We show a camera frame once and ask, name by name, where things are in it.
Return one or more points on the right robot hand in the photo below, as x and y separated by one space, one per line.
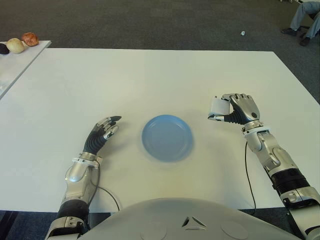
246 108

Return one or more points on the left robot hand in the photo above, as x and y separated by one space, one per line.
96 138

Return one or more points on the white charger block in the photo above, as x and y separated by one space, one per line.
220 107

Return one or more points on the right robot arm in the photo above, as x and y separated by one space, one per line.
282 167

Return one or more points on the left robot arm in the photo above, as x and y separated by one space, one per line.
76 180

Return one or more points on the blue plate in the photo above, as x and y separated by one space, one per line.
167 137

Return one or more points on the grey robot torso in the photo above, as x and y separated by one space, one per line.
150 220

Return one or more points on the seated person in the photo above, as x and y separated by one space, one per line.
298 17

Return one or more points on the white side table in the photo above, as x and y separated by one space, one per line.
25 60

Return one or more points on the black office chair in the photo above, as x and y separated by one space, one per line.
313 15

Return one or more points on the reddish brown bread roll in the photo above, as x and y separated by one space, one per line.
30 39

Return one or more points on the pale bread roll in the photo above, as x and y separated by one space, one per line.
15 45

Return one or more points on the dark bread roll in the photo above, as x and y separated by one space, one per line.
4 48

